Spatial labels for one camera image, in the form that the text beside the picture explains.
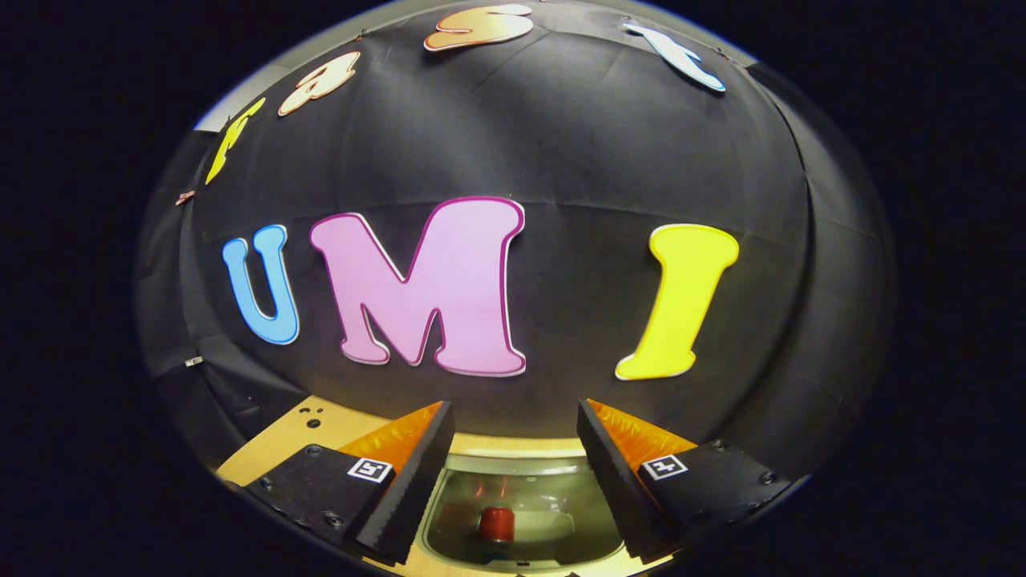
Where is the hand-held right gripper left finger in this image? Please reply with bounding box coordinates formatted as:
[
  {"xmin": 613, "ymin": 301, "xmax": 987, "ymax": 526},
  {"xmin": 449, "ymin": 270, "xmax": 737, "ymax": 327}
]
[{"xmin": 244, "ymin": 401, "xmax": 456, "ymax": 566}]

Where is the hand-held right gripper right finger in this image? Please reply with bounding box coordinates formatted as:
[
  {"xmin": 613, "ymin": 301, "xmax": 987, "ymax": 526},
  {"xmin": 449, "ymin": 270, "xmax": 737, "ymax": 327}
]
[{"xmin": 577, "ymin": 398, "xmax": 794, "ymax": 562}]

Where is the cream desktop garbage bin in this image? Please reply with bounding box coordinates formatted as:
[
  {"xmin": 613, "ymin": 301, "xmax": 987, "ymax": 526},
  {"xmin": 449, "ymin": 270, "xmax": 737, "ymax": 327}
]
[{"xmin": 409, "ymin": 437, "xmax": 642, "ymax": 577}]

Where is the orange pop can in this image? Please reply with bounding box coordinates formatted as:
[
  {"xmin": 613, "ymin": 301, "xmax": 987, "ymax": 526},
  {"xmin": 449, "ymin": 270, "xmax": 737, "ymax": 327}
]
[{"xmin": 479, "ymin": 506, "xmax": 515, "ymax": 544}]

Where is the wooden desktop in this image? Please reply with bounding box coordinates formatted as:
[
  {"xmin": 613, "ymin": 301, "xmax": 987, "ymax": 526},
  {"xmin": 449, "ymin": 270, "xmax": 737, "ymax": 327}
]
[{"xmin": 216, "ymin": 394, "xmax": 674, "ymax": 577}]

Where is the black backdrop cloth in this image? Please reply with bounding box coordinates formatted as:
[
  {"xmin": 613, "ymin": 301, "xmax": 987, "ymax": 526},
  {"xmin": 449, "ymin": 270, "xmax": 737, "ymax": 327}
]
[{"xmin": 136, "ymin": 0, "xmax": 895, "ymax": 482}]

